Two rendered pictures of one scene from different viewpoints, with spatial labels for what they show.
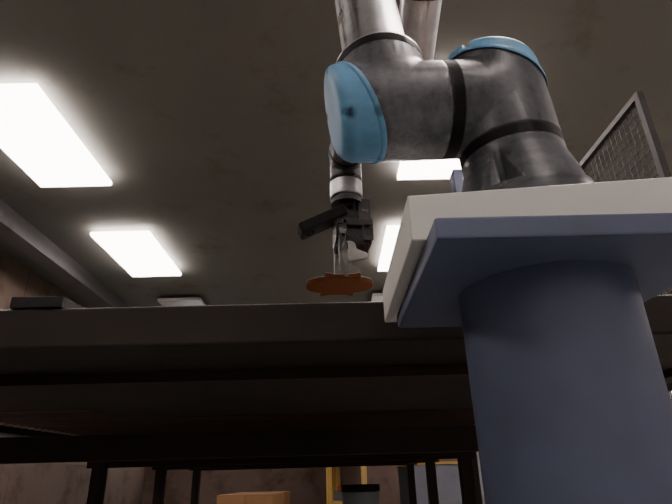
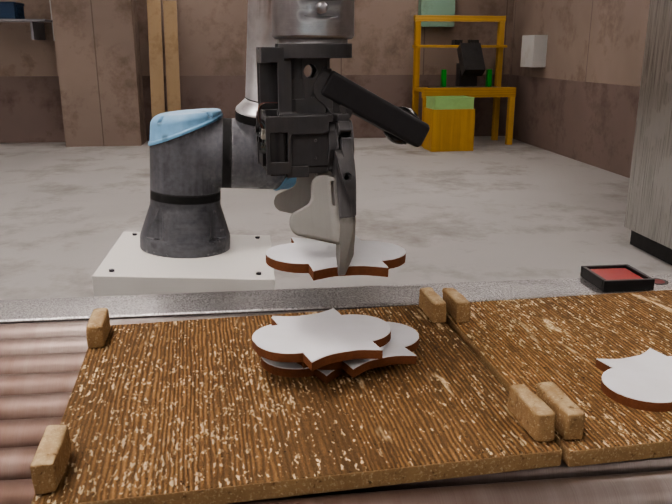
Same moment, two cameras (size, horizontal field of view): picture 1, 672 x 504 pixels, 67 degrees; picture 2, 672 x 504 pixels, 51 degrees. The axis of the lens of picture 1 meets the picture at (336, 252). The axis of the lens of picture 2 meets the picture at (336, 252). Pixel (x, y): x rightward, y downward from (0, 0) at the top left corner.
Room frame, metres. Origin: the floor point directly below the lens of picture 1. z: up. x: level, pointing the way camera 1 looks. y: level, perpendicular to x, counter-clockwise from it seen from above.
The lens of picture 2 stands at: (1.69, -0.08, 1.25)
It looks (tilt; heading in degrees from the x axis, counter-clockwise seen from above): 16 degrees down; 174
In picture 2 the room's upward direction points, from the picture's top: straight up
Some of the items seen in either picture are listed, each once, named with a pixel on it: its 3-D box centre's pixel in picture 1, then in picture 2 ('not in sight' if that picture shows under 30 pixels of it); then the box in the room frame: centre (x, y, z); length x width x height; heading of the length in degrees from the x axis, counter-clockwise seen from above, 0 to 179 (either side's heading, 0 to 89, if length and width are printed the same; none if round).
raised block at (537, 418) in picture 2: not in sight; (530, 411); (1.16, 0.15, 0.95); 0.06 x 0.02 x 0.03; 5
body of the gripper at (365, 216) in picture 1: (350, 224); (306, 110); (1.02, -0.03, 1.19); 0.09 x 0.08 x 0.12; 97
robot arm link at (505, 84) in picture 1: (492, 106); (190, 149); (0.50, -0.20, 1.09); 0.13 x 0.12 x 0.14; 93
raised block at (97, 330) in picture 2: not in sight; (98, 327); (0.93, -0.26, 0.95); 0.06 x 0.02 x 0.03; 5
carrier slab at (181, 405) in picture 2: not in sight; (286, 383); (1.05, -0.06, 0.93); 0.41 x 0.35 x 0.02; 95
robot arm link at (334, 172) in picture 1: (345, 163); not in sight; (1.01, -0.03, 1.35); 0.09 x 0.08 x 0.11; 3
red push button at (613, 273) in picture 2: not in sight; (616, 278); (0.74, 0.44, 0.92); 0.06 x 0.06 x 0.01; 1
